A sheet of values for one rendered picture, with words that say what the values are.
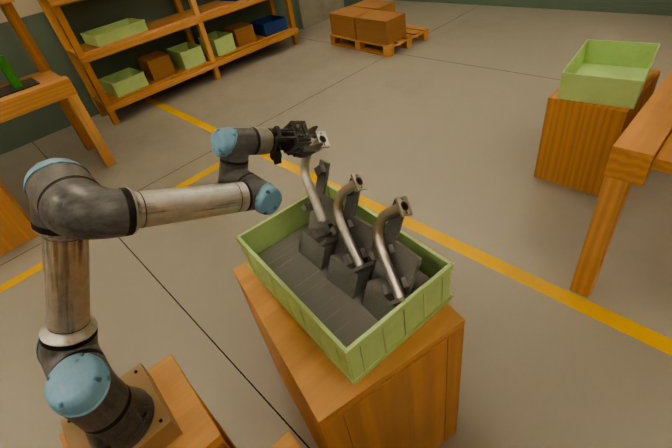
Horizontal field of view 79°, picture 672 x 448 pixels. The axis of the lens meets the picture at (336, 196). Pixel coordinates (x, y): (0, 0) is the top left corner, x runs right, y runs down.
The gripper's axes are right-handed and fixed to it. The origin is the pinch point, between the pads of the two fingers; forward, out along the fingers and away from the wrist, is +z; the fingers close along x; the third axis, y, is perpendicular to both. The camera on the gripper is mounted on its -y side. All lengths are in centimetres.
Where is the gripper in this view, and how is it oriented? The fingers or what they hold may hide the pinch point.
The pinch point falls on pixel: (318, 141)
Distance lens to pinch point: 129.1
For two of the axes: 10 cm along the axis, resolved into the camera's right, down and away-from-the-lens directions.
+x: -3.2, -9.3, 2.0
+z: 7.5, -1.2, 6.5
